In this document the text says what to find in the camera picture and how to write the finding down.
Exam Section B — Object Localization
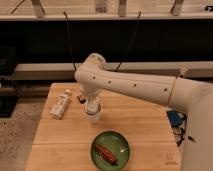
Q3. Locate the black box at left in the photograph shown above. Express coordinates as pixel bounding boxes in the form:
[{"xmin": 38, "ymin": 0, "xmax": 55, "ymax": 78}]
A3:
[{"xmin": 0, "ymin": 46, "xmax": 18, "ymax": 118}]

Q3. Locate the translucent plastic cup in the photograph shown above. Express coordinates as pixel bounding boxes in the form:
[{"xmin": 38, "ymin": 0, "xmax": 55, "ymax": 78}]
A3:
[{"xmin": 84, "ymin": 107, "xmax": 101, "ymax": 123}]

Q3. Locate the brown sausage on plate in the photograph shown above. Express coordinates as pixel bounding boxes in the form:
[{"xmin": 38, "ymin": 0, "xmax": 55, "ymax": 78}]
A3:
[{"xmin": 95, "ymin": 144, "xmax": 117, "ymax": 165}]

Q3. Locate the green ceramic plate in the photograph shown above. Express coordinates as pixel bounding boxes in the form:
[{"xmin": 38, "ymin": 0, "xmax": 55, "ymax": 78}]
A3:
[{"xmin": 90, "ymin": 131, "xmax": 130, "ymax": 171}]

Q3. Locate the blue object with cables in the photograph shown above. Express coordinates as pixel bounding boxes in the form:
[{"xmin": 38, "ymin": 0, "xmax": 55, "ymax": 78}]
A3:
[{"xmin": 167, "ymin": 110, "xmax": 187, "ymax": 146}]

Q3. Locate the right black cable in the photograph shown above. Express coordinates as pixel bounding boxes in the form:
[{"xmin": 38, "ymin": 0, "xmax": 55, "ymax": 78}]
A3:
[{"xmin": 114, "ymin": 10, "xmax": 142, "ymax": 73}]

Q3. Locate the black cable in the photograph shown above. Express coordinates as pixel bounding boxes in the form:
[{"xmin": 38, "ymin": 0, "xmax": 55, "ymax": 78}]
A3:
[
  {"xmin": 114, "ymin": 10, "xmax": 142, "ymax": 73},
  {"xmin": 62, "ymin": 11, "xmax": 78, "ymax": 72}
]

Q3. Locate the brown black rectangular block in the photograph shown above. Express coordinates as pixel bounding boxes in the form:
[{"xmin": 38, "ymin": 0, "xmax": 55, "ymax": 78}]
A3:
[{"xmin": 77, "ymin": 95, "xmax": 85, "ymax": 104}]

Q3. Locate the wall power outlet right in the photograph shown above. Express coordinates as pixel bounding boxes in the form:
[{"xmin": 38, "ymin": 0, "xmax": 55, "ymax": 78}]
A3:
[{"xmin": 179, "ymin": 68, "xmax": 188, "ymax": 78}]

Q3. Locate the left black cable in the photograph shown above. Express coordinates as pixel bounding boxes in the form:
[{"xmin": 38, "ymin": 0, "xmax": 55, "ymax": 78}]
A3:
[{"xmin": 62, "ymin": 11, "xmax": 78, "ymax": 72}]

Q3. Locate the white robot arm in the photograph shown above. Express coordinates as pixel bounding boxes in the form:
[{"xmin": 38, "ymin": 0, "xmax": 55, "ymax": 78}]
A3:
[{"xmin": 75, "ymin": 53, "xmax": 213, "ymax": 171}]

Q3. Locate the white plastic bottle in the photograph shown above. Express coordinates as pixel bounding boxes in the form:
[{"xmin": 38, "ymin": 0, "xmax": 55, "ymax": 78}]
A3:
[{"xmin": 50, "ymin": 89, "xmax": 71, "ymax": 119}]

